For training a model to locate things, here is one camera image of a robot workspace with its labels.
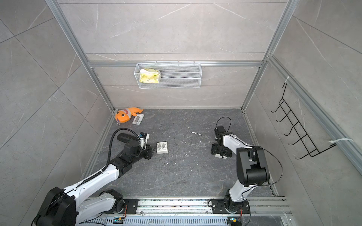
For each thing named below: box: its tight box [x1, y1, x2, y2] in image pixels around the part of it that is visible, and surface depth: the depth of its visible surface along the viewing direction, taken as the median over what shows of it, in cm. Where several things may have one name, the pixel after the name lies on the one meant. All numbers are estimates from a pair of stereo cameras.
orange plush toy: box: [115, 107, 144, 126], surface depth 109 cm
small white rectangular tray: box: [131, 113, 145, 126], surface depth 113 cm
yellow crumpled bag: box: [139, 68, 162, 84], surface depth 87 cm
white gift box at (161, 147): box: [156, 141, 168, 155], surface depth 94 cm
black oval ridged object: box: [116, 133, 139, 143], surface depth 100 cm
